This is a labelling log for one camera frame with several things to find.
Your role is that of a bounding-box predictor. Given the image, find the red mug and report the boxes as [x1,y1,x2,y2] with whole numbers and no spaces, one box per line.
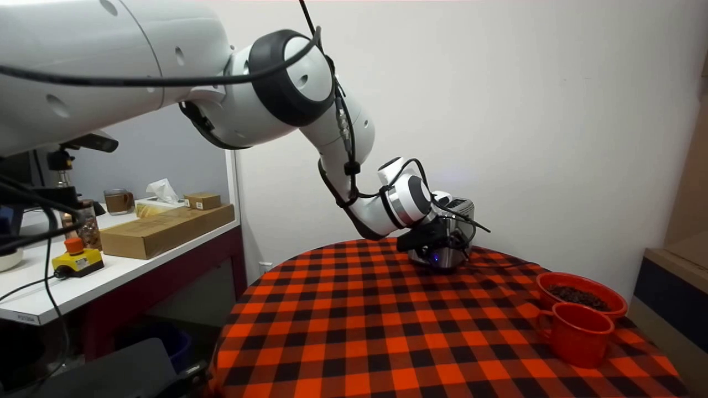
[535,302,615,369]

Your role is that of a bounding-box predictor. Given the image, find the wooden cabinet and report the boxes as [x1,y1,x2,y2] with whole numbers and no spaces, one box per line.
[629,53,708,355]

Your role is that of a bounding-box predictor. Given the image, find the yellow emergency stop button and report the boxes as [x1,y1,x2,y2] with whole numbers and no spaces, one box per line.
[52,237,105,279]

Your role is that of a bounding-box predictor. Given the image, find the small cardboard box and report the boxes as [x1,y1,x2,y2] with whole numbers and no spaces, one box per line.
[184,192,222,211]

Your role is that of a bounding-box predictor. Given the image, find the glass mug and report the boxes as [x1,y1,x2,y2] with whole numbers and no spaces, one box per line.
[103,188,136,216]

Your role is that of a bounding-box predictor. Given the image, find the black cable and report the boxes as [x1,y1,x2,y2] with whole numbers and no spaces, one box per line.
[0,207,72,387]

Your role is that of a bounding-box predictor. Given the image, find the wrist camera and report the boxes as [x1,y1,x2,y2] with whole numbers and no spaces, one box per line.
[397,228,441,253]

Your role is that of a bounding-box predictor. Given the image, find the red black plaid tablecloth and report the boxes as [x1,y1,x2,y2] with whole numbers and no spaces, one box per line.
[207,238,692,398]

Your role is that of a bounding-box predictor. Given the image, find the glass jar with brown contents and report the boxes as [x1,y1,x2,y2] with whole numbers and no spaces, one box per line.
[61,200,103,253]

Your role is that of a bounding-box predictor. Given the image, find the red bowl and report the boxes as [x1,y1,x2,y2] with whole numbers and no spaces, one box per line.
[535,271,629,322]

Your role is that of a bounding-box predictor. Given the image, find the heap of coffee beans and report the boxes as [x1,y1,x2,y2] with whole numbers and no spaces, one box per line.
[548,284,612,312]

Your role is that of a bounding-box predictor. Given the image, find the large flat cardboard box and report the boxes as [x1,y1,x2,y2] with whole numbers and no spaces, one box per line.
[100,203,236,260]

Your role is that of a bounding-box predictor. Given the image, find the silver toaster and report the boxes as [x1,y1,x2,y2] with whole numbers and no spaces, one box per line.
[408,198,476,271]

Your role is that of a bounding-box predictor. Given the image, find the white desk with red frame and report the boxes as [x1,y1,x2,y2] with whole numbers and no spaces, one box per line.
[0,150,248,363]

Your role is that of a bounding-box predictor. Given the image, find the tissue box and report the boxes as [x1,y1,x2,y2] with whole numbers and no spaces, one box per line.
[135,178,187,218]

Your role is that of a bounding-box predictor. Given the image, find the camera on mount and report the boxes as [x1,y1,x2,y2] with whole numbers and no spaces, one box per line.
[46,131,119,188]

